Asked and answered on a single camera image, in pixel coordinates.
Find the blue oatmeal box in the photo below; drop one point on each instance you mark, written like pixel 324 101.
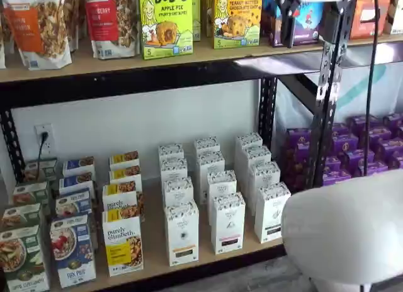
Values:
pixel 75 182
pixel 78 164
pixel 72 204
pixel 72 251

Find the green Bobo's apple pie box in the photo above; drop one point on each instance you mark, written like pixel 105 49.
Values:
pixel 167 21
pixel 196 15

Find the wooden shelf board with snacks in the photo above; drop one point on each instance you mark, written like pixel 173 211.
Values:
pixel 78 67

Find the white brown snack box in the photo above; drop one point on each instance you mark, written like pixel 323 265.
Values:
pixel 395 12

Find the orange snack box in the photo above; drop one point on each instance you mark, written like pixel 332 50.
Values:
pixel 363 24

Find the purple Annie's snack box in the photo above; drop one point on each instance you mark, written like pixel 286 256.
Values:
pixel 337 178
pixel 340 128
pixel 344 144
pixel 359 123
pixel 297 160
pixel 381 137
pixel 393 120
pixel 354 158
pixel 376 168
pixel 333 163
pixel 396 161
pixel 392 148
pixel 299 138

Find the wooden neighbour shelf board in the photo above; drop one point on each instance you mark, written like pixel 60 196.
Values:
pixel 390 38

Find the black metal neighbour rack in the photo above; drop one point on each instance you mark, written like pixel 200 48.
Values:
pixel 387 54

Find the white cereal box with nuts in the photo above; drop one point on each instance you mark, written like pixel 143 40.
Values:
pixel 122 241

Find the white wall outlet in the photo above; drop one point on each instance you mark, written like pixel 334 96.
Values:
pixel 48 147

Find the blue purple Zbar box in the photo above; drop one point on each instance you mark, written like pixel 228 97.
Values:
pixel 310 18

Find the black metal shelving rack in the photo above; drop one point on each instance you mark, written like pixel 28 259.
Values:
pixel 126 84

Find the white pantry box dark strip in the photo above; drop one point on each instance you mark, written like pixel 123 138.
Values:
pixel 272 213
pixel 256 155
pixel 248 139
pixel 264 175

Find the yellow Bobo's peanut butter box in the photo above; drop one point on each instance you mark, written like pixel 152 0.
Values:
pixel 237 21
pixel 210 12

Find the yellow purely elizabeth box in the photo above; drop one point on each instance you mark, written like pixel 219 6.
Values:
pixel 124 158
pixel 119 196
pixel 126 174

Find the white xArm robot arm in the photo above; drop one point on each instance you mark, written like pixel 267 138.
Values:
pixel 340 235

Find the white pantry box pink strip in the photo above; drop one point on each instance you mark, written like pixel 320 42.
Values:
pixel 206 144
pixel 210 166
pixel 222 183
pixel 227 224

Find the orange label granola bag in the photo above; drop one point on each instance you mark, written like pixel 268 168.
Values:
pixel 31 31
pixel 74 18

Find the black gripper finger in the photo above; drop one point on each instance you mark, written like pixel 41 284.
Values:
pixel 330 21
pixel 288 24

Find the green oatmeal box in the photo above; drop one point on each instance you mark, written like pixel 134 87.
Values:
pixel 19 216
pixel 48 170
pixel 30 194
pixel 22 257

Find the red label granola bag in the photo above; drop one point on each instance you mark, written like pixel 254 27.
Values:
pixel 107 24

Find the translucent plastic sheet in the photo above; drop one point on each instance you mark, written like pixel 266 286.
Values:
pixel 354 93

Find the wooden shelf board with boxes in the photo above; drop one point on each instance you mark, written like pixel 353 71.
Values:
pixel 154 241

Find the white pantry box yellow strip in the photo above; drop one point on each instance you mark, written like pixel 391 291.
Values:
pixel 173 169
pixel 181 235
pixel 178 191
pixel 171 151

